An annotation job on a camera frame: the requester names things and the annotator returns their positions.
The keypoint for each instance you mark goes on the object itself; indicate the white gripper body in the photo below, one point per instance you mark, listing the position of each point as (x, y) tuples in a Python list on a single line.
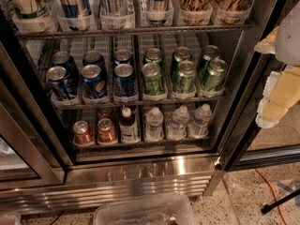
[(289, 37)]

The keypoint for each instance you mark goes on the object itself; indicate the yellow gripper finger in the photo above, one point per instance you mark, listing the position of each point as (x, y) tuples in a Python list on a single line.
[(267, 45), (280, 93)]

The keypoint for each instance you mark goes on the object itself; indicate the red coke can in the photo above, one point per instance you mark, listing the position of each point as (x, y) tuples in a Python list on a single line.
[(82, 133), (106, 132), (105, 112)]

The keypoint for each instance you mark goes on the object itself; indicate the gold tall can right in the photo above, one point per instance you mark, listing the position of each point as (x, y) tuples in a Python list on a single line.
[(230, 11)]

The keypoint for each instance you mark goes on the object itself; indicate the gold tall can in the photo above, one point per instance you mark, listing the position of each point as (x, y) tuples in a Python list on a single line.
[(230, 11), (193, 10)]

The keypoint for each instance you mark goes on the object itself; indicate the green soda can rear right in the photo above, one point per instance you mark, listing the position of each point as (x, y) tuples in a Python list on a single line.
[(209, 53)]

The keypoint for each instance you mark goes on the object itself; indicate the green soda can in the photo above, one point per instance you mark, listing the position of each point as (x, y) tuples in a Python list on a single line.
[(153, 55), (180, 54), (152, 78), (214, 76), (184, 77), (209, 53)]

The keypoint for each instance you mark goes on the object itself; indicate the green soda can front right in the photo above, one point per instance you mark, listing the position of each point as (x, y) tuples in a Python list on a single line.
[(214, 76)]

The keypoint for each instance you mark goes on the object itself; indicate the fridge glass door right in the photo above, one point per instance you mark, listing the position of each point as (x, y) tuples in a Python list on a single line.
[(243, 158)]

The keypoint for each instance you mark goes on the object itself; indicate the fridge glass door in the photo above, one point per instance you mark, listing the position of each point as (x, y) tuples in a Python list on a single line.
[(26, 161), (243, 158)]

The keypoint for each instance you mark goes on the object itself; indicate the gold tall can left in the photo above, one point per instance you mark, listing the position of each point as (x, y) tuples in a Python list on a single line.
[(193, 10)]

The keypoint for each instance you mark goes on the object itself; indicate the green soda can rear middle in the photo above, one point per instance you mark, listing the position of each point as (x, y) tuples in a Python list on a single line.
[(180, 54)]

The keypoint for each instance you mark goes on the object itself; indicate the green soda can front middle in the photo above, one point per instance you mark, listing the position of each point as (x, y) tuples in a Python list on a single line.
[(184, 77)]

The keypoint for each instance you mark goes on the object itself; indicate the green soda can rear left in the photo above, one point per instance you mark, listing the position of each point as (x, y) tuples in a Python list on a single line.
[(153, 55)]

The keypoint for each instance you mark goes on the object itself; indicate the red bull can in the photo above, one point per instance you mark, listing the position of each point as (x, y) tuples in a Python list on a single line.
[(156, 11)]

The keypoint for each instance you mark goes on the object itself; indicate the green soda can front left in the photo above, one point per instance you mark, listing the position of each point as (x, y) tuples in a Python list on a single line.
[(152, 78)]

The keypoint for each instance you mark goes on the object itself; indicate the blue pepsi can rear right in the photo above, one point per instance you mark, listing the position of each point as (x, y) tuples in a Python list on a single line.
[(122, 56)]

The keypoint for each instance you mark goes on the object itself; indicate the blue pepsi can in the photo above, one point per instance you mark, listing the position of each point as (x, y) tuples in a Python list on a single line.
[(61, 83), (122, 56), (94, 80), (64, 59), (93, 58), (124, 81)]

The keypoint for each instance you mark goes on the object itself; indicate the blue pepsi can front right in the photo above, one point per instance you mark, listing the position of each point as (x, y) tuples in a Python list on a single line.
[(124, 81)]

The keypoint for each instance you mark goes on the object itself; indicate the stainless steel fridge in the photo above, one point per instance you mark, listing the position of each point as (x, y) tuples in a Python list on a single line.
[(99, 174)]

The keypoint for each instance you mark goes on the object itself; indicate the blue pepsi can rear middle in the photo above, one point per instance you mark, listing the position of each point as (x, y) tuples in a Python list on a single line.
[(93, 58)]

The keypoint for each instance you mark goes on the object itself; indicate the blue pepsi can front middle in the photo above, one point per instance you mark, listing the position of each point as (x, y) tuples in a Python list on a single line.
[(94, 80)]

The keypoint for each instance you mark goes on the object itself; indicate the blue pepsi can rear left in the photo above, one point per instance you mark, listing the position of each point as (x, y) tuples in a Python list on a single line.
[(64, 59)]

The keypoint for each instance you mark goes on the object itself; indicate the blue pepsi can front left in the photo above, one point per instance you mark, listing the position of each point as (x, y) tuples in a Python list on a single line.
[(61, 83)]

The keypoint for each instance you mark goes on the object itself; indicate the white green tall can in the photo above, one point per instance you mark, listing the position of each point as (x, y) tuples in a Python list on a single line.
[(29, 9)]

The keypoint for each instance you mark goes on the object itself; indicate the fridge glass door left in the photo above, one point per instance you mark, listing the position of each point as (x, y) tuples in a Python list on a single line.
[(26, 161)]

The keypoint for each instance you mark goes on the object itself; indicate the clear water bottle right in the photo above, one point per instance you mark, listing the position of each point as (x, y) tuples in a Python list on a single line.
[(198, 126)]

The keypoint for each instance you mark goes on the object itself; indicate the clear water bottle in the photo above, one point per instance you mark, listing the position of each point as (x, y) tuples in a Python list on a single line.
[(198, 126), (153, 125), (177, 128)]

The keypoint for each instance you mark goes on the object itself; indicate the clear water bottle middle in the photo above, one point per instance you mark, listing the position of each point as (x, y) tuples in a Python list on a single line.
[(177, 128)]

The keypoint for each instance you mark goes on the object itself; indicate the black stand leg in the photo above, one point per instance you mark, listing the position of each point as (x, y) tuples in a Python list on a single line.
[(268, 207)]

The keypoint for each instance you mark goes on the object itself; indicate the clear water bottle left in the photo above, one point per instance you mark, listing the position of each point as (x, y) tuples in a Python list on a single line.
[(153, 125)]

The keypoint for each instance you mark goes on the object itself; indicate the brown tea bottle white cap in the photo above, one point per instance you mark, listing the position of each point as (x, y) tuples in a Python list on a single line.
[(128, 126)]

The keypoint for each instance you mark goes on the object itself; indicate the clear plastic bin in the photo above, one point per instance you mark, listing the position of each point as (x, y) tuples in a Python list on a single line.
[(166, 209)]

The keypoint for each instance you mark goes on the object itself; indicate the small clear container corner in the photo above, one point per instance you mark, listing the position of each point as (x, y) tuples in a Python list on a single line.
[(10, 219)]

